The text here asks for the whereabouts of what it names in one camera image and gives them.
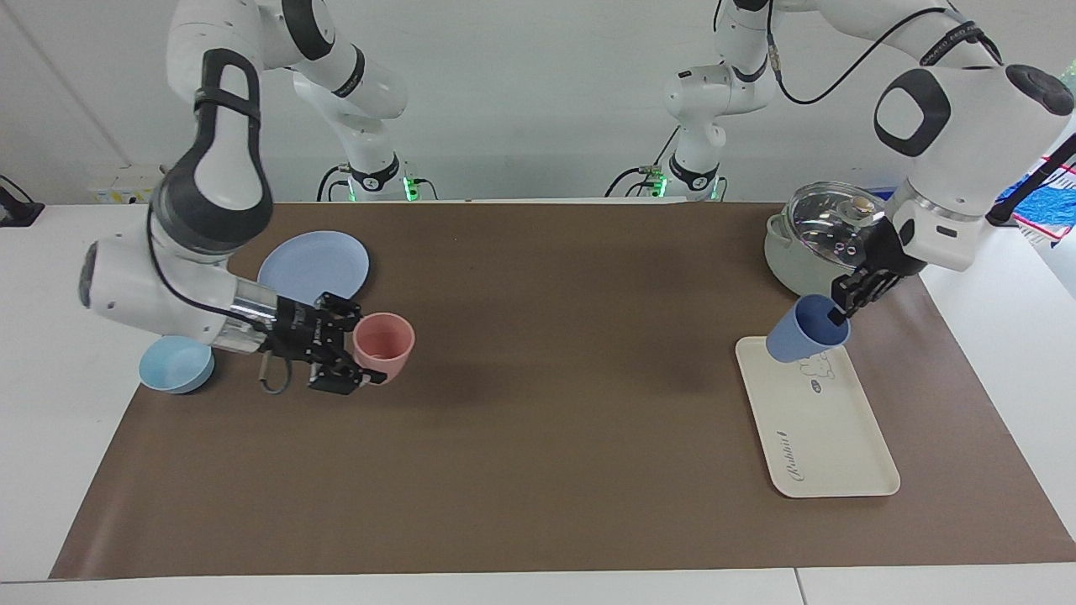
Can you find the black desk clamp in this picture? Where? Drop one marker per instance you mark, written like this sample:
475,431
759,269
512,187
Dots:
17,210

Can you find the black stand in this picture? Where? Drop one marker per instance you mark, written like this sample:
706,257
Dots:
1021,197

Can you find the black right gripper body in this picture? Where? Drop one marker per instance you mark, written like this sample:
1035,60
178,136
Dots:
307,336

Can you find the brown table mat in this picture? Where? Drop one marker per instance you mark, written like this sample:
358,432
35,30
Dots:
588,420

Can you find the periwinkle blue plate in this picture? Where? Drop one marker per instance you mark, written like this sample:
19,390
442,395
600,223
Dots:
319,260

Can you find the pink cup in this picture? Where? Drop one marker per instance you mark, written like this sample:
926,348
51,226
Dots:
382,340

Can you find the cream rabbit print tray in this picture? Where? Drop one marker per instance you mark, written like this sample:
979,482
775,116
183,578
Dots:
828,428

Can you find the periwinkle blue cup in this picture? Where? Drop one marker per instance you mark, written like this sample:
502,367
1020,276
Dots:
794,340

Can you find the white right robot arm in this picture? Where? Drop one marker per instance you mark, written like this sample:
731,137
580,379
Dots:
210,176

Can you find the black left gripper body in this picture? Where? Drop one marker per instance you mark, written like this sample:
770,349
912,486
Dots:
891,252

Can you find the pale green cooking pot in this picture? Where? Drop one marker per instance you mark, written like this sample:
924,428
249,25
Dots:
790,260

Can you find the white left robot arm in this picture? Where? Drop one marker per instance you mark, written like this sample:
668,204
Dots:
967,126

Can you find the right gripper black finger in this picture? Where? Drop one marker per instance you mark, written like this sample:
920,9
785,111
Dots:
345,381
340,307

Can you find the yellowish wall socket box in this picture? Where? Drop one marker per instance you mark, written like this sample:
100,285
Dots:
126,189

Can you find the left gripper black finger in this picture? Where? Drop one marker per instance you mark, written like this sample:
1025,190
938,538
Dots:
872,290
847,294

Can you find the blue cloth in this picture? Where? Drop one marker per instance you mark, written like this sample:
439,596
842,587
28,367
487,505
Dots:
1051,206

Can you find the light blue bowl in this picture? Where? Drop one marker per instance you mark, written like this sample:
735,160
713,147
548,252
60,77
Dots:
172,370

